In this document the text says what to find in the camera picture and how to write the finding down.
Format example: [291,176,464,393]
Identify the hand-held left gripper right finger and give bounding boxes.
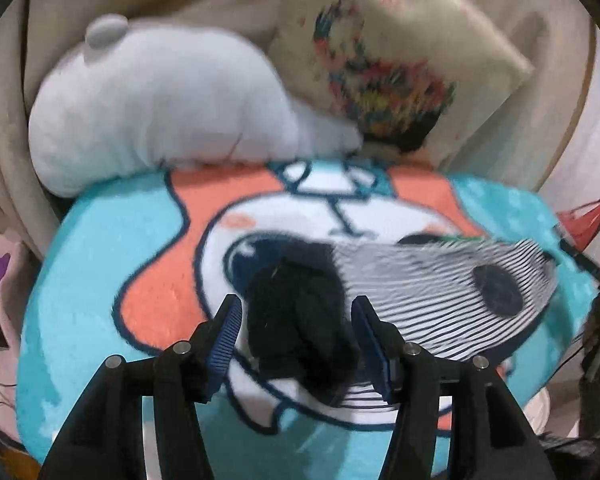
[351,296,556,480]

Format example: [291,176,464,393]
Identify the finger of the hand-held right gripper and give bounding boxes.
[555,230,600,283]

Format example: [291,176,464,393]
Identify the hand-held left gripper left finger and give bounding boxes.
[39,294,243,480]

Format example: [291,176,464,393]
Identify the navy white striped pants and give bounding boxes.
[242,240,558,411]

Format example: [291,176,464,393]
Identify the red cloth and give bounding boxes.
[556,197,600,251]

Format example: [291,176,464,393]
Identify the round cartoon face mat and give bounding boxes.
[17,157,600,480]

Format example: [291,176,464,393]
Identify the pink and purple plush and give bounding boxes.
[0,232,31,441]

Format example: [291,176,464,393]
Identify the white plush pillow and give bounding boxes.
[28,14,365,198]

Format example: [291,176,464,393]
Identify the cream pillow with colourful print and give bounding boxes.
[267,0,536,168]

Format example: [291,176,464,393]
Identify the beige sofa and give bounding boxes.
[0,0,600,261]

